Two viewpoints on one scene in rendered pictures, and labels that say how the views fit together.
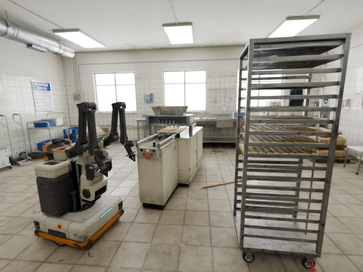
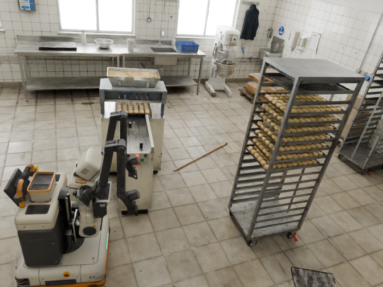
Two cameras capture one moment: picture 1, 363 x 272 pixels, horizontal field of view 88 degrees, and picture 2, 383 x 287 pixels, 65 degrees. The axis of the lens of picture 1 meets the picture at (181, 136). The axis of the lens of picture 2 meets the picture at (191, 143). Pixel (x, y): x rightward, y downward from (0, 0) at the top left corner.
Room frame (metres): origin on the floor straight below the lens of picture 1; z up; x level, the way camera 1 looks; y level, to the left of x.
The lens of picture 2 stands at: (-0.02, 1.20, 2.41)
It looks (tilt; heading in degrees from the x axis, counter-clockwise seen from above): 31 degrees down; 329
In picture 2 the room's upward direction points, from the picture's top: 8 degrees clockwise
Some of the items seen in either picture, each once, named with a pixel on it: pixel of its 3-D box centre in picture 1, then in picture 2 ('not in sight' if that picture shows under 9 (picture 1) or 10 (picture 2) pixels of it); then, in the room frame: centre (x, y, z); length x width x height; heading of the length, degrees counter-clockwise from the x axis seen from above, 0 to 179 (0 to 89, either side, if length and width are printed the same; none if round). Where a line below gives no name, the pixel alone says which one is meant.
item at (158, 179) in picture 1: (160, 168); (134, 163); (2.58, 0.31, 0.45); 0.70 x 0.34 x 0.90; 165
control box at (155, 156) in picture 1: (148, 153); (136, 158); (2.23, 0.41, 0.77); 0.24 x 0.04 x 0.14; 75
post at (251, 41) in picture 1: (245, 154); (269, 171); (1.44, -0.51, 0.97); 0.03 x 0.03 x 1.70; 81
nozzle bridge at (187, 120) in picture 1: (170, 124); (133, 98); (3.07, 0.18, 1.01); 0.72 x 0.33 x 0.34; 75
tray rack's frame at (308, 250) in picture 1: (276, 153); (282, 157); (1.61, -0.84, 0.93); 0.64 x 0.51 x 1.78; 81
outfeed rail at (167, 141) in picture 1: (181, 132); (144, 105); (3.14, 0.01, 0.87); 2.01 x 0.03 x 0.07; 165
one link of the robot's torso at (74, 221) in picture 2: (95, 189); (86, 219); (1.92, 0.94, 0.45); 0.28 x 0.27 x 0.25; 162
